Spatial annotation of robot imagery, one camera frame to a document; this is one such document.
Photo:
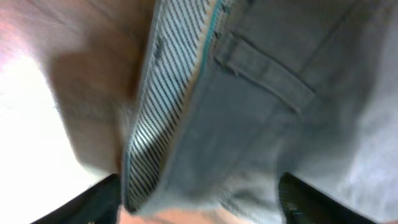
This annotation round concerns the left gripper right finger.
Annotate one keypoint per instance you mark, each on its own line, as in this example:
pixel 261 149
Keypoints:
pixel 303 204

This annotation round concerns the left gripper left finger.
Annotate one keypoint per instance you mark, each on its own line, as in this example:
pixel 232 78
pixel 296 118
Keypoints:
pixel 99 204

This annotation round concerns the grey shorts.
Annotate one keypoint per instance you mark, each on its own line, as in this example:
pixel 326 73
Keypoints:
pixel 234 94

